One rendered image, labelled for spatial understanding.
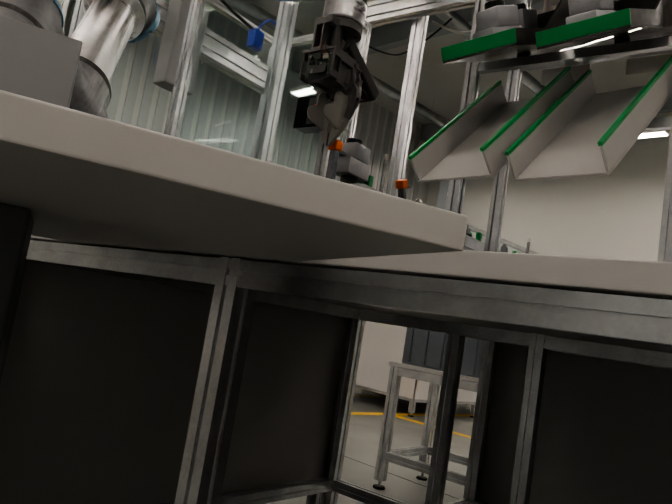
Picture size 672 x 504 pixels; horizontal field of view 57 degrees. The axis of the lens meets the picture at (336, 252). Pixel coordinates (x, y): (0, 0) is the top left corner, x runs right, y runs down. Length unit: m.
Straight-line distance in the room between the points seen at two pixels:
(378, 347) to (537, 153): 5.54
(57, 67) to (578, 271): 0.62
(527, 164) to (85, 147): 0.64
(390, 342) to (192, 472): 5.40
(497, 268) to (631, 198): 11.78
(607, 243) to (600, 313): 11.72
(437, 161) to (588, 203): 11.75
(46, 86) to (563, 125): 0.71
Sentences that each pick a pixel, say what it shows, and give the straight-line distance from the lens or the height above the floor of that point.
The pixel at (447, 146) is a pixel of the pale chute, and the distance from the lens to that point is 1.00.
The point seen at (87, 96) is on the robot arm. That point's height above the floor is 1.03.
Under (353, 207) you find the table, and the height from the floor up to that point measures 0.84.
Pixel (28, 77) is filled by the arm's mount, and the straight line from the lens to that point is 0.82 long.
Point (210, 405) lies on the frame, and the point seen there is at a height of 0.62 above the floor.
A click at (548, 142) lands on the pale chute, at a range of 0.96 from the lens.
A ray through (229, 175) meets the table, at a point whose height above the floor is 0.84.
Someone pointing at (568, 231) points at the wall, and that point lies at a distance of 12.71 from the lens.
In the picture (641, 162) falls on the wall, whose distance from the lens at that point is 12.58.
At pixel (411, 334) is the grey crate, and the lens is 3.13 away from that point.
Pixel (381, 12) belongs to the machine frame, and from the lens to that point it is 2.70.
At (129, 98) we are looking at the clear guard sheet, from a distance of 2.44.
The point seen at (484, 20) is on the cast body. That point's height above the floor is 1.24.
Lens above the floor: 0.76
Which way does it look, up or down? 7 degrees up
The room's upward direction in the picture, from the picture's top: 9 degrees clockwise
